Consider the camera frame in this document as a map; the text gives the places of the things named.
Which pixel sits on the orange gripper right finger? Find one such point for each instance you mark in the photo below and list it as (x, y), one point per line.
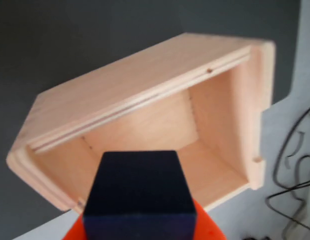
(207, 225)

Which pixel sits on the dark blue cube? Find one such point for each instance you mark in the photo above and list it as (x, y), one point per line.
(139, 190)

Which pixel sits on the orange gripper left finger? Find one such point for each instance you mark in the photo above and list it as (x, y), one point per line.
(78, 230)

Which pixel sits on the open wooden box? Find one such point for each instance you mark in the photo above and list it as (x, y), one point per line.
(134, 82)

